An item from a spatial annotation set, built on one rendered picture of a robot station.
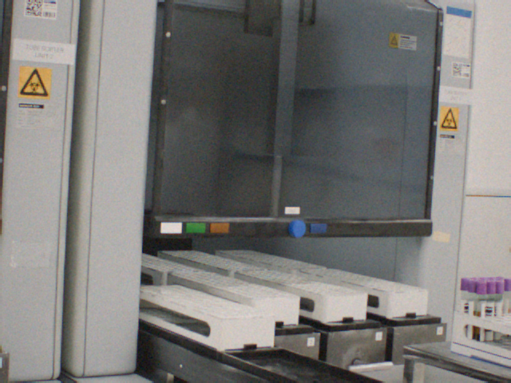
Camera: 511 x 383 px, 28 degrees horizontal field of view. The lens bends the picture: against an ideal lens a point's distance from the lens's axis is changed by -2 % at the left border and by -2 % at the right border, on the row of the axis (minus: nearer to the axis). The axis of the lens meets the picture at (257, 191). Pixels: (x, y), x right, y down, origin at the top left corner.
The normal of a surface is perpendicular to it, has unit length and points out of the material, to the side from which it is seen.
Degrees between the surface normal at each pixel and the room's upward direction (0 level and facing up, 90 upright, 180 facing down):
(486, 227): 90
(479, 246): 90
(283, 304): 90
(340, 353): 90
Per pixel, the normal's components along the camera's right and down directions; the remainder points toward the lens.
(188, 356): -0.82, -0.02
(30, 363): 0.56, 0.08
